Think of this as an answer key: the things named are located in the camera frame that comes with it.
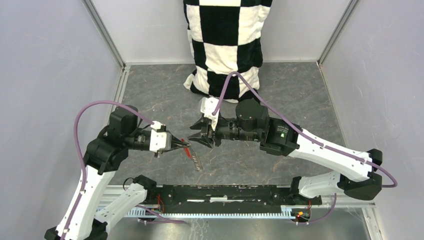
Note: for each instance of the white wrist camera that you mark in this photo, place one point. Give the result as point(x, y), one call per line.
point(155, 127)
point(207, 106)

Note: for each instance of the black white checkered pillow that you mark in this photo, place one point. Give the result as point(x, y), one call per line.
point(224, 37)

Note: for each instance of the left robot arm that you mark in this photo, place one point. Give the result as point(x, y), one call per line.
point(127, 130)

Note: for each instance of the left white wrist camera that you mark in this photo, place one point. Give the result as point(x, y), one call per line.
point(155, 127)

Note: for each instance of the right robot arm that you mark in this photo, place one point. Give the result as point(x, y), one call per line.
point(351, 172)

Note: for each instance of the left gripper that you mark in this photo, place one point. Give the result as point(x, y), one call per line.
point(173, 140)

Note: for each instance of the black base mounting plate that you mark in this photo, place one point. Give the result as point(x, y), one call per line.
point(203, 207)

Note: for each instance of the white slotted cable duct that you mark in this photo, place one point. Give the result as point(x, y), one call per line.
point(284, 213)

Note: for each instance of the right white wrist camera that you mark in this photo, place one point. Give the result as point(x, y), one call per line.
point(207, 106)

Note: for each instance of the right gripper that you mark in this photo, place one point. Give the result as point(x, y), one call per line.
point(206, 128)

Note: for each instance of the red key tag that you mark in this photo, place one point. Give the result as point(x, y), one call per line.
point(188, 152)

